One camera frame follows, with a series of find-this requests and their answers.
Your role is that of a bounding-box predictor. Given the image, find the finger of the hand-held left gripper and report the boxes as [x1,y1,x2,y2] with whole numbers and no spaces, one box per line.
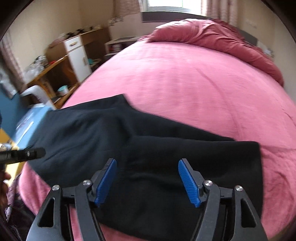
[0,142,46,166]

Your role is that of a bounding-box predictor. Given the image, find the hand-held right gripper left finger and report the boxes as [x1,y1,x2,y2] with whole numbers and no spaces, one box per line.
[25,158,117,241]

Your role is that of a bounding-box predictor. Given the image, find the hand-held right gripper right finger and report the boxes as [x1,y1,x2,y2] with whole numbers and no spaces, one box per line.
[178,158,269,241]

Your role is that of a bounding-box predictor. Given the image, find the black embroidered pants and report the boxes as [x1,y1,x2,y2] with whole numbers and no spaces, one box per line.
[25,93,264,241]

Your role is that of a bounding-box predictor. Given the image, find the person's left hand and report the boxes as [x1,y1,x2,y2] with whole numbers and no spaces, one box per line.
[0,172,11,186]

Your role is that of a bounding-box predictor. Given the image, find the clear plastic folder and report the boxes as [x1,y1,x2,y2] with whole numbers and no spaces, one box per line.
[16,111,48,138]

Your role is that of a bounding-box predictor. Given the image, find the blue and grey armchair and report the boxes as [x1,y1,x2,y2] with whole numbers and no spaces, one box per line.
[0,85,57,149]

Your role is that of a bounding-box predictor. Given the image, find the person's plaid clothing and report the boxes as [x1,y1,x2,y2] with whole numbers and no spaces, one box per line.
[5,175,36,241]

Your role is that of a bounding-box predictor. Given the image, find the wooden desk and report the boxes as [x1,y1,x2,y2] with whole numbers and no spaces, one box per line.
[26,56,80,109]

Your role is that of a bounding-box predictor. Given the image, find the clear plastic bag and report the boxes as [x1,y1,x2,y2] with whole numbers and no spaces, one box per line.
[23,62,44,79]

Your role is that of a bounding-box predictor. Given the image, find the plaid pink curtain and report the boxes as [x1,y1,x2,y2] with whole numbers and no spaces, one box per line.
[0,32,23,79]

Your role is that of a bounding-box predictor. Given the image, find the pink bed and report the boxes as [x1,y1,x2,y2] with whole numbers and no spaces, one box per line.
[18,19,296,241]

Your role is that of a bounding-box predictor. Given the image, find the wooden cabinet with white door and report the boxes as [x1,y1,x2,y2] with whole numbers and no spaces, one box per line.
[45,28,111,84]

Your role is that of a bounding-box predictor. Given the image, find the white nightstand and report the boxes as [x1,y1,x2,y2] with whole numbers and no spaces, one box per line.
[105,37,139,62]

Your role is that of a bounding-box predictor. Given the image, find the dark pink comforter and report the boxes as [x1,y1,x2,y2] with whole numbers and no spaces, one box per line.
[148,19,285,87]

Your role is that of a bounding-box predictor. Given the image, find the white and grey headboard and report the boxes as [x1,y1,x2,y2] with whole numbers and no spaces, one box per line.
[109,11,275,58]

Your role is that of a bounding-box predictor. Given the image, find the floral patterned curtain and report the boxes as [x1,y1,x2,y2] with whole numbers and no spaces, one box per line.
[113,0,141,18]
[201,0,238,26]

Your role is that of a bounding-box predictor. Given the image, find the window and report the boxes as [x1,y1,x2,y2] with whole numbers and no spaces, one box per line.
[147,0,191,13]

